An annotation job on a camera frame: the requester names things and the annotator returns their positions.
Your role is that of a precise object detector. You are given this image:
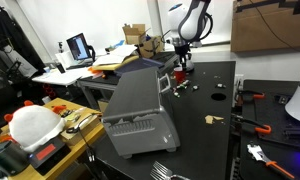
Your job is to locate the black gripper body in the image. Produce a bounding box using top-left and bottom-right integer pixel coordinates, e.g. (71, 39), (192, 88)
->
(175, 45), (193, 62)

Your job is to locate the red plastic cup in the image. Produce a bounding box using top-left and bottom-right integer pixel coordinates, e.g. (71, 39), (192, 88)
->
(172, 66), (187, 84)

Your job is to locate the cardboard box with black print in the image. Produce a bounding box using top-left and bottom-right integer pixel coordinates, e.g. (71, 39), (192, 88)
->
(137, 35), (165, 59)

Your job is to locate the blue plastic bin lid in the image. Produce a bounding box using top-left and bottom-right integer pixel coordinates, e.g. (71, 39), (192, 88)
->
(114, 57), (166, 77)

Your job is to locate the open flap cardboard box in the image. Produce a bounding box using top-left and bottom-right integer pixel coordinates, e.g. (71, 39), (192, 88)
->
(122, 23), (150, 46)

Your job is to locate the white power strip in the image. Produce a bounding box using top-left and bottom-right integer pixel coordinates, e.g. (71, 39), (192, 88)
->
(234, 73), (245, 107)

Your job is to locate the large tan paper scrap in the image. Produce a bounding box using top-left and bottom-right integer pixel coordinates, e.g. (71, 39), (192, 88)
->
(204, 114), (225, 126)

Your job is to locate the grey toaster oven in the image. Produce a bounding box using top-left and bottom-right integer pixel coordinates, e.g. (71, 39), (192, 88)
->
(101, 66), (182, 160)

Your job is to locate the white paper stack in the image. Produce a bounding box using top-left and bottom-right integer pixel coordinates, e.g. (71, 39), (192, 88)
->
(92, 44), (139, 66)

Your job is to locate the yellow foam board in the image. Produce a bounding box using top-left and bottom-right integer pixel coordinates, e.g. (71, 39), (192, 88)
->
(90, 54), (140, 72)

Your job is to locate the black clamp with orange tip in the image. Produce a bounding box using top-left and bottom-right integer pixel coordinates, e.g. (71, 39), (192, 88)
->
(235, 89), (267, 103)

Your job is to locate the orange object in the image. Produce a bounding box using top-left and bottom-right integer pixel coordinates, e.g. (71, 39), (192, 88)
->
(87, 65), (108, 80)

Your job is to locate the large cardboard panel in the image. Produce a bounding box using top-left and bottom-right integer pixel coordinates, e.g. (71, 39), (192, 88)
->
(230, 0), (300, 53)

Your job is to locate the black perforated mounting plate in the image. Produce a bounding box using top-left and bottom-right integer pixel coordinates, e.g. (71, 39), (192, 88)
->
(239, 79), (300, 180)

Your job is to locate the black clamp with orange hook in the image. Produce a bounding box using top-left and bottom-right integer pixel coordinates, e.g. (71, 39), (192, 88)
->
(231, 113), (273, 136)

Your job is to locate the open laptop with bright screen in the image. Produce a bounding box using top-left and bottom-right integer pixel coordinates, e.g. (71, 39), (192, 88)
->
(65, 32), (96, 68)

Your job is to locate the metal fork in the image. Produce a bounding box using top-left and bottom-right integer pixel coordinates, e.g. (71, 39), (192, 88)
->
(149, 160), (191, 180)

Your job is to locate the white container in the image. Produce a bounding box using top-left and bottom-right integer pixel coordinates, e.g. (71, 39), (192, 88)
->
(54, 49), (74, 69)

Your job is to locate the long white table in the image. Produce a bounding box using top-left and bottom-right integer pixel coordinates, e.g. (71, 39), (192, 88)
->
(31, 64), (94, 88)

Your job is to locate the tan flat box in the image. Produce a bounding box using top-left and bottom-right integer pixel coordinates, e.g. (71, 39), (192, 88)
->
(60, 113), (102, 146)

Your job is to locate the small orange toy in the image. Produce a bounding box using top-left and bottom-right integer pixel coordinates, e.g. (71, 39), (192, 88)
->
(51, 104), (68, 115)

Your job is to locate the wooden table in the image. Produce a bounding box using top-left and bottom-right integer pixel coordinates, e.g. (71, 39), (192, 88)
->
(0, 97), (107, 180)

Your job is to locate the red object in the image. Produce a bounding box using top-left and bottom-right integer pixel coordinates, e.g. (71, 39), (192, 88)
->
(42, 83), (57, 100)

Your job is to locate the white plush with orange ears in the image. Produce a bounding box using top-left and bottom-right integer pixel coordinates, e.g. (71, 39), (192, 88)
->
(3, 99), (67, 154)

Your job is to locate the black scale with orange panel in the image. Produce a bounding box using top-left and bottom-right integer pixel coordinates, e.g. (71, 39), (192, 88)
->
(27, 135), (73, 177)

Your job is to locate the black hanging coat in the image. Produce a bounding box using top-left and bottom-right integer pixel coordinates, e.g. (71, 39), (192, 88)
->
(0, 0), (47, 79)

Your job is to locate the black round pot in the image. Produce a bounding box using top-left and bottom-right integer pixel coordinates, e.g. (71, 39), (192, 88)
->
(0, 139), (31, 178)

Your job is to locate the grey kettle with black handle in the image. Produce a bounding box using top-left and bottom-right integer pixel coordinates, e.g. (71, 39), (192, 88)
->
(185, 60), (196, 73)

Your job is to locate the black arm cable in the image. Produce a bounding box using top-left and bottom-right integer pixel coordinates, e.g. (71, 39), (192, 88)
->
(199, 12), (214, 43)

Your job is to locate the aluminium frame table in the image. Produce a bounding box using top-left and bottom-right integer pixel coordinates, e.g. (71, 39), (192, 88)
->
(77, 74), (122, 111)

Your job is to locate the silver clamp with orange handle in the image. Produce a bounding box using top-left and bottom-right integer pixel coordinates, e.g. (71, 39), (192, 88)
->
(246, 143), (296, 180)

